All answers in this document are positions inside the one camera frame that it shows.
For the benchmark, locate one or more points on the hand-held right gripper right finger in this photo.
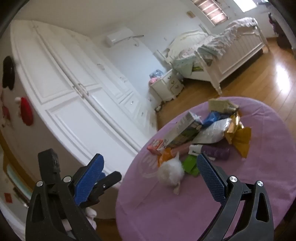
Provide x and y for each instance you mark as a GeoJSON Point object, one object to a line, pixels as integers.
{"type": "Point", "coordinates": [210, 178]}

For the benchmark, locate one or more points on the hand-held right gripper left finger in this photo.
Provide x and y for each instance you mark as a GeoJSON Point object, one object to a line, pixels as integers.
{"type": "Point", "coordinates": [89, 178]}

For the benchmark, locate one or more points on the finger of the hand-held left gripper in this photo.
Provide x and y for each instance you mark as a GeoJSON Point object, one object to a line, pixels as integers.
{"type": "Point", "coordinates": [109, 182]}

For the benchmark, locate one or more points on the green packet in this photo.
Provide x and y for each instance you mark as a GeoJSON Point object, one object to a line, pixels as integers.
{"type": "Point", "coordinates": [189, 163]}

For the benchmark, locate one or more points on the white tissue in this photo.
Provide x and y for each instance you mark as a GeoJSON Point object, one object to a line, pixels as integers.
{"type": "Point", "coordinates": [170, 171]}

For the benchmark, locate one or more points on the pink tube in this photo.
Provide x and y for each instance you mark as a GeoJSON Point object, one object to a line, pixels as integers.
{"type": "Point", "coordinates": [182, 148]}

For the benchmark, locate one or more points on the silver bag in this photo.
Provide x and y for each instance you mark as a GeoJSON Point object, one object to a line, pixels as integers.
{"type": "Point", "coordinates": [212, 133]}

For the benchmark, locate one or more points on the orange packet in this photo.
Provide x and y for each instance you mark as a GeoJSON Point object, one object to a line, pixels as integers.
{"type": "Point", "coordinates": [164, 156]}

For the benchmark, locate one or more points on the gold wrapper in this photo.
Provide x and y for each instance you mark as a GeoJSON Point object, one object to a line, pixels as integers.
{"type": "Point", "coordinates": [234, 129]}

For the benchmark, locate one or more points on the printed carton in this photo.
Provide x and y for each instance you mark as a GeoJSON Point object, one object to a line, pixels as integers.
{"type": "Point", "coordinates": [182, 131]}

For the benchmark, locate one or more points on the purple tablecloth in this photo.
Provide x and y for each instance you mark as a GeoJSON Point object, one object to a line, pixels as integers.
{"type": "Point", "coordinates": [266, 173]}

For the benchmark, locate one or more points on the small pink box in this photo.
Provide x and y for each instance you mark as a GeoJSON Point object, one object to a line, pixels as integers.
{"type": "Point", "coordinates": [153, 146]}

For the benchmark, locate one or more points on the blue packet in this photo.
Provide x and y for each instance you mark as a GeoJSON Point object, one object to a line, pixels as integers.
{"type": "Point", "coordinates": [211, 118]}

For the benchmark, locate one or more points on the white wardrobe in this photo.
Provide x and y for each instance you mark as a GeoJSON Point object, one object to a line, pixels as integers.
{"type": "Point", "coordinates": [69, 99]}

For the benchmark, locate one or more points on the beige packet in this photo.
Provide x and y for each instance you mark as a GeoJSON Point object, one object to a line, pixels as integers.
{"type": "Point", "coordinates": [219, 105]}

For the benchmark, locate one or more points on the white nightstand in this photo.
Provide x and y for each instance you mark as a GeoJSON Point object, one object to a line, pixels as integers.
{"type": "Point", "coordinates": [168, 85]}

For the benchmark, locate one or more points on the pink soft item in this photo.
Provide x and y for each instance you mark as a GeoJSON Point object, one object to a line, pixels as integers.
{"type": "Point", "coordinates": [154, 80]}

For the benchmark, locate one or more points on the pale green blanket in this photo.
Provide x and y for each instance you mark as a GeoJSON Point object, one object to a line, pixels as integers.
{"type": "Point", "coordinates": [183, 64]}

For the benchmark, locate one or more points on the blue plastic bag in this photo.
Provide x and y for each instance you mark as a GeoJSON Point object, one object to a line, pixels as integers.
{"type": "Point", "coordinates": [156, 73]}

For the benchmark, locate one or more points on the patterned quilt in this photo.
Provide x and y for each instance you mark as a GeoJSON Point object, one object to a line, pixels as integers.
{"type": "Point", "coordinates": [215, 44]}

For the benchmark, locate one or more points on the white air conditioner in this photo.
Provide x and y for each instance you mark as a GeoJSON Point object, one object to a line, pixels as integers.
{"type": "Point", "coordinates": [118, 37]}

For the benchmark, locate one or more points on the dark hanging clothes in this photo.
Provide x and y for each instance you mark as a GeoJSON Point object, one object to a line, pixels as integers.
{"type": "Point", "coordinates": [281, 32]}

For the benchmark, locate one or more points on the window with blinds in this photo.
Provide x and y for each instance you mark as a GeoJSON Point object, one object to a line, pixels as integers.
{"type": "Point", "coordinates": [210, 10]}

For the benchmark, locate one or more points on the bright window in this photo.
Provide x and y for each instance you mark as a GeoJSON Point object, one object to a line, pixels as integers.
{"type": "Point", "coordinates": [245, 4]}

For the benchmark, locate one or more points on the small red wall sticker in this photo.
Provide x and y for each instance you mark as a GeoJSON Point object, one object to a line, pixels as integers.
{"type": "Point", "coordinates": [8, 197]}

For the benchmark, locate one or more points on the red wall decoration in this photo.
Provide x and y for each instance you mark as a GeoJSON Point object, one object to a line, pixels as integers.
{"type": "Point", "coordinates": [26, 111]}

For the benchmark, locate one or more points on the black round wall decoration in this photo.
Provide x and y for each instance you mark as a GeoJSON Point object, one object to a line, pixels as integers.
{"type": "Point", "coordinates": [9, 71]}

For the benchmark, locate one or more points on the white bed frame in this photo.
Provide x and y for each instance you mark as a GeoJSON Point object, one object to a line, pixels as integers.
{"type": "Point", "coordinates": [238, 53]}

